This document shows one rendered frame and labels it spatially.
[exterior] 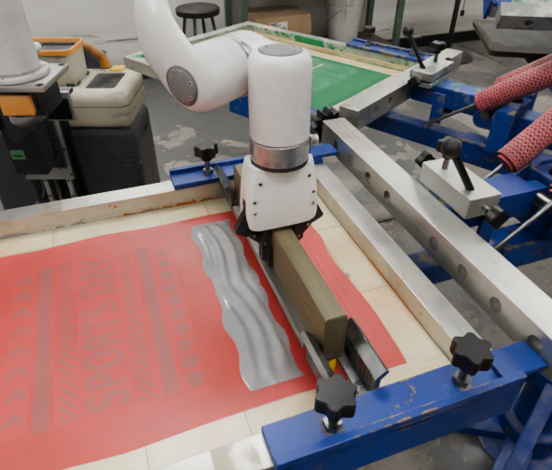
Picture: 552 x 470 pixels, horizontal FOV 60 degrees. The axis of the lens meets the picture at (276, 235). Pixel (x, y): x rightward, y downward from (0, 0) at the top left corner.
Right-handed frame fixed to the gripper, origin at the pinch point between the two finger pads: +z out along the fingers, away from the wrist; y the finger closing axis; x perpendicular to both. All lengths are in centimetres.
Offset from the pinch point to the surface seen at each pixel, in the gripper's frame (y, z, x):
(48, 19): 51, 47, -380
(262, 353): 7.2, 5.4, 13.4
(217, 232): 6.2, 5.5, -14.2
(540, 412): -73, 73, 6
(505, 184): -40.7, -2.5, -0.2
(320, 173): -16.6, 2.5, -21.9
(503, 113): -62, -2, -25
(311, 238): -8.9, 6.0, -7.7
